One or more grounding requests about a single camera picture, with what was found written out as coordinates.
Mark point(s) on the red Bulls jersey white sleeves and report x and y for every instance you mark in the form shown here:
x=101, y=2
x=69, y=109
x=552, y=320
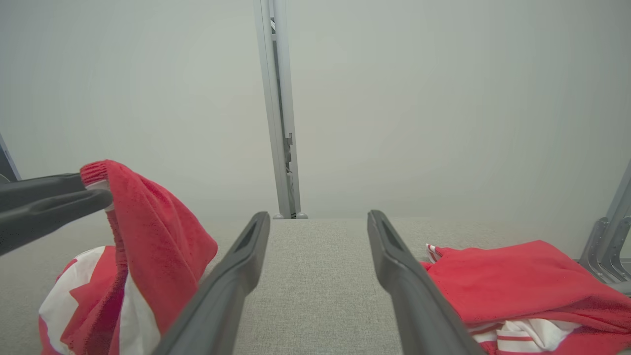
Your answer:
x=522, y=281

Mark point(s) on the grey fabric sofa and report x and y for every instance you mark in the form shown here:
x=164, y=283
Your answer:
x=315, y=276

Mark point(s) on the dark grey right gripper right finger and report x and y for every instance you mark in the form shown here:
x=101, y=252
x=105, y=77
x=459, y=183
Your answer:
x=419, y=301

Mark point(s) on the grey metal desk leg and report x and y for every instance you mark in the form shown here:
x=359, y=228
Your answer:
x=7, y=165

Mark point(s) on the grey metal frame bracket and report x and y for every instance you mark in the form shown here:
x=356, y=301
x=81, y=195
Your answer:
x=609, y=236

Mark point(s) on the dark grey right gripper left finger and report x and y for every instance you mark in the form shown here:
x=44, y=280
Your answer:
x=222, y=296

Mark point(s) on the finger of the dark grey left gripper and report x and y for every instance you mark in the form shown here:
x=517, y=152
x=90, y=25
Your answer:
x=39, y=190
x=49, y=217

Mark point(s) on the red Bulls shorts white stripe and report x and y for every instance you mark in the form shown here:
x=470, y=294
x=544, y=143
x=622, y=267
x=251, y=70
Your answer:
x=157, y=236

